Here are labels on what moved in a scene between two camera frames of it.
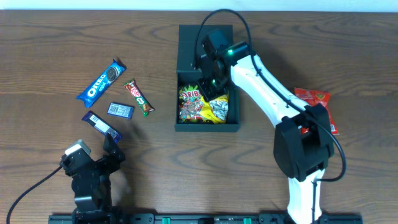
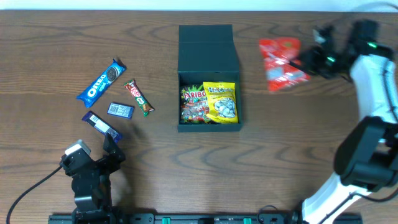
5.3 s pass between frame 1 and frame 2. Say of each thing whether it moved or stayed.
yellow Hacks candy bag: moved
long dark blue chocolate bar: stayed
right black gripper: moved
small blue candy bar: stayed
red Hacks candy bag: moved
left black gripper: stayed
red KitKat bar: stayed
